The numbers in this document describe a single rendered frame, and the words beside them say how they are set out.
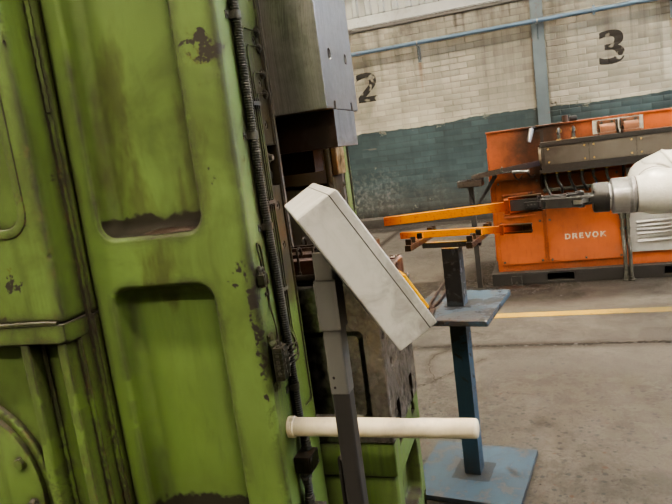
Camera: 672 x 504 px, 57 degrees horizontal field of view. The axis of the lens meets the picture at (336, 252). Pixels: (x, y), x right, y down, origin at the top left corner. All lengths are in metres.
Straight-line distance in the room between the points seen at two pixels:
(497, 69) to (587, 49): 1.17
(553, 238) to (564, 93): 4.26
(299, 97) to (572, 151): 3.62
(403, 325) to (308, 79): 0.76
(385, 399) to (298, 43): 0.94
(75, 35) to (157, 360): 0.80
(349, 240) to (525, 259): 4.31
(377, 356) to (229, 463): 0.46
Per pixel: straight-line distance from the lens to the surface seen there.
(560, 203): 1.62
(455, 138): 9.25
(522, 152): 5.15
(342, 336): 1.18
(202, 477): 1.72
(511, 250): 5.23
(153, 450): 1.73
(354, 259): 0.99
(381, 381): 1.67
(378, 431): 1.47
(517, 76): 9.21
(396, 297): 1.01
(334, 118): 1.60
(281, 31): 1.61
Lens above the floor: 1.26
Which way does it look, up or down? 9 degrees down
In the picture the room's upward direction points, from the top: 8 degrees counter-clockwise
